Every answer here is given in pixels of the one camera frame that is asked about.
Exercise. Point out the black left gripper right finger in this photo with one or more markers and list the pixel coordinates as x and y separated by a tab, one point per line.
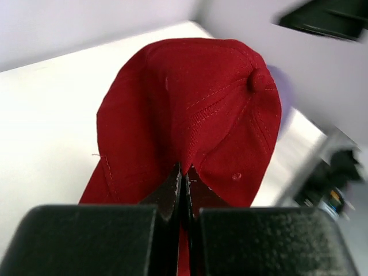
224	240

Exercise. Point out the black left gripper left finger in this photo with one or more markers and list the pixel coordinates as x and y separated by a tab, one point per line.
139	239

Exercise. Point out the red cap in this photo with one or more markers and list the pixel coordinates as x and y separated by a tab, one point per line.
207	104

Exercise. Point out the lilac cap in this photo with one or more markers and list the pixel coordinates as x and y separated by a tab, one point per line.
286	95

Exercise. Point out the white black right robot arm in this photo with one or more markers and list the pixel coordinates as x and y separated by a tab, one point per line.
342	20

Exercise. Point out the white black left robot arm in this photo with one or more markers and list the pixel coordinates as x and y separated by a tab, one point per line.
184	228

